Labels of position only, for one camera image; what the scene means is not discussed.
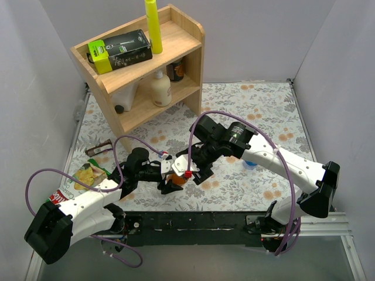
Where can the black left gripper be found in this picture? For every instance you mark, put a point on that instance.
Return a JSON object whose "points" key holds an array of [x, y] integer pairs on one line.
{"points": [[163, 181]]}

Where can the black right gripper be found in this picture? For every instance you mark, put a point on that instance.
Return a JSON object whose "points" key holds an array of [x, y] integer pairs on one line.
{"points": [[203, 168]]}

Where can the blue label water bottle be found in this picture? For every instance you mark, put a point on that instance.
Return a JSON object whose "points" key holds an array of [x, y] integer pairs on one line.
{"points": [[249, 165]]}

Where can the orange juice bottle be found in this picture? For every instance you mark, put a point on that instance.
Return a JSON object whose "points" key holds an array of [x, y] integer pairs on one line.
{"points": [[180, 181]]}

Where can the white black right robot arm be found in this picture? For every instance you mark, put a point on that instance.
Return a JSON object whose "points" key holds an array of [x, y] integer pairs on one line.
{"points": [[317, 182]]}

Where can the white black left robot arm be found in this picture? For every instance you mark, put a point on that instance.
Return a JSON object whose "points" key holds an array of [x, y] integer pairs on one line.
{"points": [[57, 226]]}

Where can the cream lotion pump bottle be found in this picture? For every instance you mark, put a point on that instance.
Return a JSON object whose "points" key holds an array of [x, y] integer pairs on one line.
{"points": [[161, 89]]}

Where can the yellow tall bottle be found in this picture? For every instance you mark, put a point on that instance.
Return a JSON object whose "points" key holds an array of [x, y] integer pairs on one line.
{"points": [[153, 26]]}

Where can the floral patterned table mat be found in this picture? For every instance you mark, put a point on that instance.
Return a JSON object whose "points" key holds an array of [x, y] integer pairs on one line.
{"points": [[233, 186]]}

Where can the brown chocolate bar wrapper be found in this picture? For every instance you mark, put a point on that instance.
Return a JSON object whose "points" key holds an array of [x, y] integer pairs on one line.
{"points": [[101, 148]]}

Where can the chips snack bag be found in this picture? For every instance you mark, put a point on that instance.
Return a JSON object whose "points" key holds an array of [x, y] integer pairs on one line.
{"points": [[87, 186]]}

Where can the wooden shelf unit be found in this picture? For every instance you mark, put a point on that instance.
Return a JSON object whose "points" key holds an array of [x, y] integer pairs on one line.
{"points": [[182, 38]]}

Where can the dark jar on shelf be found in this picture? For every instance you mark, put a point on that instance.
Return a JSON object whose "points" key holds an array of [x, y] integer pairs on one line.
{"points": [[175, 71]]}

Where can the white jug black cap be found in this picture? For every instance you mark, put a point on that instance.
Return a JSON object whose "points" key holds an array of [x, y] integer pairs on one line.
{"points": [[123, 99]]}

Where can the black green product box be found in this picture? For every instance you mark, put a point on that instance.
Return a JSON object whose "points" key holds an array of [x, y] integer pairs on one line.
{"points": [[119, 51]]}

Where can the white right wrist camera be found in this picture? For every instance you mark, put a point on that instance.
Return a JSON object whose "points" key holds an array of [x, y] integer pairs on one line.
{"points": [[183, 167]]}

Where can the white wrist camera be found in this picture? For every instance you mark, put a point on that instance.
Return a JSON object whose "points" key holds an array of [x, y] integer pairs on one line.
{"points": [[166, 164], [183, 167]]}

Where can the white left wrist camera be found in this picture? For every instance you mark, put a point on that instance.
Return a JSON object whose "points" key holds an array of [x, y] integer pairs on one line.
{"points": [[166, 164]]}

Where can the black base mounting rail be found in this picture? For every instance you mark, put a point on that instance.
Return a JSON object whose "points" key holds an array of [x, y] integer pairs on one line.
{"points": [[155, 228]]}

